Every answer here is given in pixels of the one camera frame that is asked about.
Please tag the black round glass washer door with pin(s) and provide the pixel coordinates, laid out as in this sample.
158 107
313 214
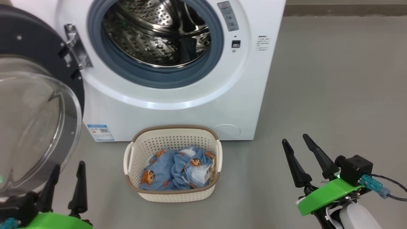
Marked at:
31 38

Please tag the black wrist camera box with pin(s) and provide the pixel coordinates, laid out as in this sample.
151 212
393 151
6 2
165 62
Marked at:
357 168
19 206

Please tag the white front-load washing machine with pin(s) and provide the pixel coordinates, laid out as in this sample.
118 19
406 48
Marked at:
190 105

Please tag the grey instruction sticker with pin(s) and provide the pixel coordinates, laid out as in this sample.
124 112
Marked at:
228 16

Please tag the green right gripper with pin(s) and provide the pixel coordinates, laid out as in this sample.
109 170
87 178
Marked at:
327 195

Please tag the cream perforated laundry basket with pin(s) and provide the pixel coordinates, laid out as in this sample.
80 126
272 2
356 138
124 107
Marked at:
175 195

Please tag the metal door hinge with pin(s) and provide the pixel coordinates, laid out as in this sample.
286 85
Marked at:
76 44

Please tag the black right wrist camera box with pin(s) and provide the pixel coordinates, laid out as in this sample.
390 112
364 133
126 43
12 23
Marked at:
357 168

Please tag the blue cartoon print garment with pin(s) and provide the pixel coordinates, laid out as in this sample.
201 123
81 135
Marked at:
160 171
195 168

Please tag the blue energy label sticker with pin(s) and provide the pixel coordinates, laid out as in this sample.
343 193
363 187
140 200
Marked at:
100 133

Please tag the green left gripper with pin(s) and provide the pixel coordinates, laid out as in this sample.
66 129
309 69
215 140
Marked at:
54 222

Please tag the stainless steel washing machine drum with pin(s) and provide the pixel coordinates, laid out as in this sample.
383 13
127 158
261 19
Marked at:
152 35

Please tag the round white filter cover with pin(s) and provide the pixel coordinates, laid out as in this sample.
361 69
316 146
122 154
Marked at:
226 131

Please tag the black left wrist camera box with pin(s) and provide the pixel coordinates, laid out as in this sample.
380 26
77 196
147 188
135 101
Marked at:
19 206

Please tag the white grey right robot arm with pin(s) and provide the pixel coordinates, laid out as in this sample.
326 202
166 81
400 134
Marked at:
356 218

